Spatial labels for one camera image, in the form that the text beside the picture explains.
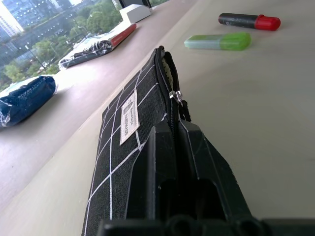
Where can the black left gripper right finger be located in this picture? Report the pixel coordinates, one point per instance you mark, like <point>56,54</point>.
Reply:
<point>211,172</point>

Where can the dark blue wrapped bundle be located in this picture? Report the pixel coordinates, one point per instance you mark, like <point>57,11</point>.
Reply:
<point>24,98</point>

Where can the green highlighter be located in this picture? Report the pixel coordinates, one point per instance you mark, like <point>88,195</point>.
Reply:
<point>219,41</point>

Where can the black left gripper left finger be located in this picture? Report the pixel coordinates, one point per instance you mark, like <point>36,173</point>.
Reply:
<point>150,177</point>

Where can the white box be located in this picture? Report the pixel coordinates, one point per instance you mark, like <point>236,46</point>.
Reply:
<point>135,12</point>

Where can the black marker with red cap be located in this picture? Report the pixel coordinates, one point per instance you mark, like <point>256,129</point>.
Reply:
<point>248,21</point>

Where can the black grid zipper pouch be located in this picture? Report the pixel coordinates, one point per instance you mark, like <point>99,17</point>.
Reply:
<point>118,147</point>

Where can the red book in plastic wrap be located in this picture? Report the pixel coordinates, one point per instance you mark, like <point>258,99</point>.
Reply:
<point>98,45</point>

